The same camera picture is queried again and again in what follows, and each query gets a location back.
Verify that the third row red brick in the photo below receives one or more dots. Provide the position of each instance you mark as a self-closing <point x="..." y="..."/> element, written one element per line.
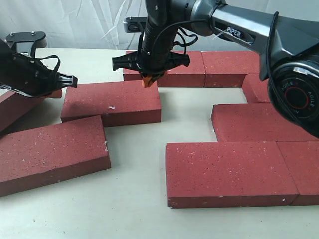
<point x="254" y="122"/>

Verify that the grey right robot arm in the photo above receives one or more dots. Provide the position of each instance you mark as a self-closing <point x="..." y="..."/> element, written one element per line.
<point x="288" y="49"/>

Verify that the second row right brick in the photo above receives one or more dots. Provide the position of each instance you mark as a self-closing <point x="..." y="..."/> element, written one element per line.
<point x="255" y="91"/>

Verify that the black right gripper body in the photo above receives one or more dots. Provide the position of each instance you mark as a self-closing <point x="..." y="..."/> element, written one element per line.
<point x="153" y="56"/>

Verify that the front row large brick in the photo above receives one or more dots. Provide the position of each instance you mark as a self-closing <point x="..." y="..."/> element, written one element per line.
<point x="227" y="174"/>

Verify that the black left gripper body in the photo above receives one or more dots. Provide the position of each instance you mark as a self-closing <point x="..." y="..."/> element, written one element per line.
<point x="31" y="77"/>

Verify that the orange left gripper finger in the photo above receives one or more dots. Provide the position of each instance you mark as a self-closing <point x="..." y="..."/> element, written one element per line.
<point x="54" y="95"/>

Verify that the back row left brick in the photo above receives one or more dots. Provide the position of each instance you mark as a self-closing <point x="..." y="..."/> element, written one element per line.
<point x="192" y="76"/>

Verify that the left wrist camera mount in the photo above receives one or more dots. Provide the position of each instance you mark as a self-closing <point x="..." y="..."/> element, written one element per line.
<point x="26" y="42"/>

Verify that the pale blue backdrop cloth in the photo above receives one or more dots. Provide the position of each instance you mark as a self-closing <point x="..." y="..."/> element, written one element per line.
<point x="98" y="24"/>

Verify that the back row right brick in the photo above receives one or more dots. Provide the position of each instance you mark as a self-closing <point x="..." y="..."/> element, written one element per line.
<point x="227" y="69"/>

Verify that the front row right brick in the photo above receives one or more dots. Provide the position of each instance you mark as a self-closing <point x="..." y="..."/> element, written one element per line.
<point x="302" y="160"/>

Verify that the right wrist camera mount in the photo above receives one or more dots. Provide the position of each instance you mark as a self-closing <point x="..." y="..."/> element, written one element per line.
<point x="134" y="24"/>

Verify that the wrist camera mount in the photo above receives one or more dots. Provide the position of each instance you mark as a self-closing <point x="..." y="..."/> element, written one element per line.
<point x="134" y="24"/>
<point x="26" y="42"/>

